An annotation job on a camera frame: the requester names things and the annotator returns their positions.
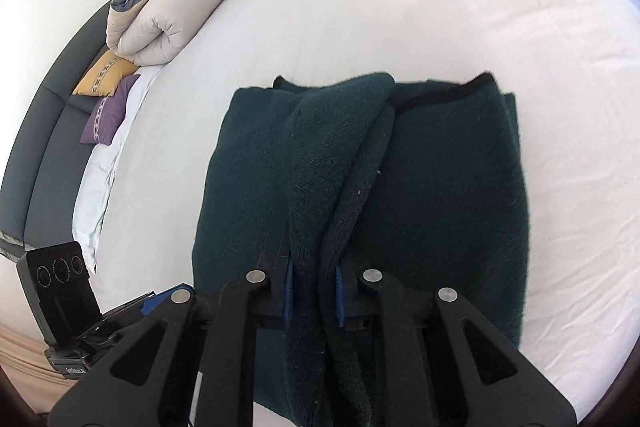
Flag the dark green knit sweater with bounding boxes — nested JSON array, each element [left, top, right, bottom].
[[192, 72, 529, 426]]

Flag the white pillow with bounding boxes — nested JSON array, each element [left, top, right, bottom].
[[72, 66, 163, 274]]

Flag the dark grey headboard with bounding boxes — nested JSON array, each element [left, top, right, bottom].
[[1, 5, 108, 262]]

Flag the purple patterned cushion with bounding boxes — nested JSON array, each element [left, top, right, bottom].
[[80, 74, 140, 145]]

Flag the yellow patterned cushion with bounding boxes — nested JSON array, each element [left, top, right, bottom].
[[73, 51, 138, 98]]

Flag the rolled beige duvet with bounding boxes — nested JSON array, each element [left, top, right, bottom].
[[105, 0, 224, 66]]

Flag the white bed mattress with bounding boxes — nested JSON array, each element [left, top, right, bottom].
[[91, 0, 639, 417]]

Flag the black camera box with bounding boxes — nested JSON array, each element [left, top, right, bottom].
[[16, 242, 102, 347]]

